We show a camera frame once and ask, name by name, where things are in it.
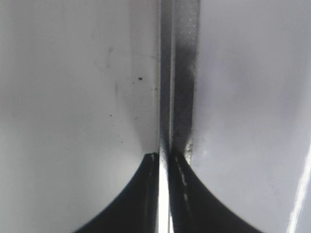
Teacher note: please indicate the white whiteboard with aluminium frame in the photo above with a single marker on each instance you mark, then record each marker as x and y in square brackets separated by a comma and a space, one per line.
[235, 100]

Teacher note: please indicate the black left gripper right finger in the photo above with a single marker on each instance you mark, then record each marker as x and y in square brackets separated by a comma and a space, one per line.
[194, 208]

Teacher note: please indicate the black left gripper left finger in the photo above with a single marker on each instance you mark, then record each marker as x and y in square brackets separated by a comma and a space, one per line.
[134, 210]

